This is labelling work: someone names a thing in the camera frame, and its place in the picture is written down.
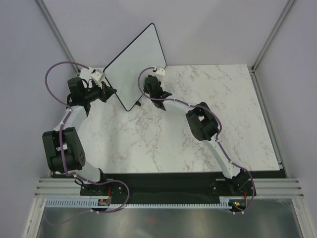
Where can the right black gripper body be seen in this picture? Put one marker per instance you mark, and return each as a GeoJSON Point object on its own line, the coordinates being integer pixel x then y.
{"type": "Point", "coordinates": [158, 81]}

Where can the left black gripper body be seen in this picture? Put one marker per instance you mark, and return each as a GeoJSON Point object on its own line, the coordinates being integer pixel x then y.
{"type": "Point", "coordinates": [103, 91]}

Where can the white whiteboard black frame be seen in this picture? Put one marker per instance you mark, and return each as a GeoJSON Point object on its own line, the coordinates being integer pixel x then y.
{"type": "Point", "coordinates": [122, 73]}

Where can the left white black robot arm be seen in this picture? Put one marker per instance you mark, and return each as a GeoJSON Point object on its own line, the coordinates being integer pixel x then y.
{"type": "Point", "coordinates": [63, 148]}

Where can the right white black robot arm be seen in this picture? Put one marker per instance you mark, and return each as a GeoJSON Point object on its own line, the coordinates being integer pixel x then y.
{"type": "Point", "coordinates": [205, 127]}

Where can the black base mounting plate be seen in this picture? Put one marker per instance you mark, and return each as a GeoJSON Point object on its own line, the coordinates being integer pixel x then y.
{"type": "Point", "coordinates": [157, 188]}

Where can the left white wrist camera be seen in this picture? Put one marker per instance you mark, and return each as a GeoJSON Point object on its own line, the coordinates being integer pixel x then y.
{"type": "Point", "coordinates": [97, 75]}

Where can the left aluminium corner post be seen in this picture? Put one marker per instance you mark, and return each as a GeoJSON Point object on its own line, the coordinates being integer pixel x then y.
{"type": "Point", "coordinates": [54, 29]}

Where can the aluminium corner post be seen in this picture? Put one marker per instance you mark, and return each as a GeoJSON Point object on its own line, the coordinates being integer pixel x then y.
{"type": "Point", "coordinates": [273, 33]}
{"type": "Point", "coordinates": [54, 29]}

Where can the aluminium rail frame front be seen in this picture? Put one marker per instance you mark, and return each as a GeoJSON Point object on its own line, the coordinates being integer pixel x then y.
{"type": "Point", "coordinates": [265, 188]}

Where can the white slotted cable duct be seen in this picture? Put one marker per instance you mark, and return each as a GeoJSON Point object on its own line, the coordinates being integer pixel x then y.
{"type": "Point", "coordinates": [104, 202]}

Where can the right aluminium corner post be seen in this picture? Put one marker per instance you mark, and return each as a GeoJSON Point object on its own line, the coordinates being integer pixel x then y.
{"type": "Point", "coordinates": [273, 33]}

